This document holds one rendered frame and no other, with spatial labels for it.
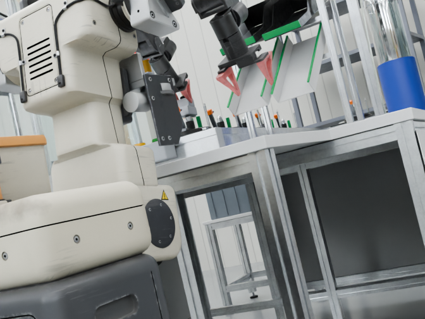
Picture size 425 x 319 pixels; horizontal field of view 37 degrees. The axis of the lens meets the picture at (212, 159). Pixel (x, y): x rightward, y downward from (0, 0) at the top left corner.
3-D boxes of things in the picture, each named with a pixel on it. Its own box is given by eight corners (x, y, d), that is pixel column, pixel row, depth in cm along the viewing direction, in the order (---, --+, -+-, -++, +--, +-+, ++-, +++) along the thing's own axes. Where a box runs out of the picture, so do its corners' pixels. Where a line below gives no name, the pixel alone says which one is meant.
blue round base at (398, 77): (428, 119, 254) (411, 54, 256) (389, 129, 261) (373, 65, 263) (432, 119, 268) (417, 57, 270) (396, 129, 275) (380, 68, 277)
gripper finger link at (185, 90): (181, 100, 224) (168, 79, 219) (199, 93, 221) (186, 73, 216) (178, 112, 219) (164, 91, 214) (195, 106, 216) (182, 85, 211)
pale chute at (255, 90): (269, 105, 195) (261, 95, 192) (234, 116, 202) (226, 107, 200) (284, 46, 212) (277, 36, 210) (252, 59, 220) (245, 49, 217)
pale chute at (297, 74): (315, 91, 188) (308, 80, 186) (277, 103, 196) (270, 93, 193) (327, 31, 206) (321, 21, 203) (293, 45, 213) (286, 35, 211)
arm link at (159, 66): (144, 62, 208) (159, 58, 205) (151, 50, 213) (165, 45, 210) (155, 78, 212) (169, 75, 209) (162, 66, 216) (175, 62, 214)
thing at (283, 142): (267, 147, 140) (264, 135, 140) (4, 219, 188) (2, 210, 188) (370, 135, 199) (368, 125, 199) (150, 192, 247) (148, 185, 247)
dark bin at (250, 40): (255, 43, 198) (245, 21, 195) (222, 56, 205) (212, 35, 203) (286, 14, 219) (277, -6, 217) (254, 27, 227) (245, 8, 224)
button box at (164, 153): (166, 158, 194) (162, 138, 195) (110, 174, 203) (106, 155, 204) (178, 157, 201) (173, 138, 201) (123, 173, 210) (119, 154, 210)
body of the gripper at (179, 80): (164, 84, 220) (153, 68, 216) (189, 76, 216) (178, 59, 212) (159, 96, 216) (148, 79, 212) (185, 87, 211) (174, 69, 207)
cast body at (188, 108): (188, 113, 215) (184, 93, 216) (178, 117, 217) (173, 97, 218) (200, 115, 223) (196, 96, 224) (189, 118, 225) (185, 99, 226)
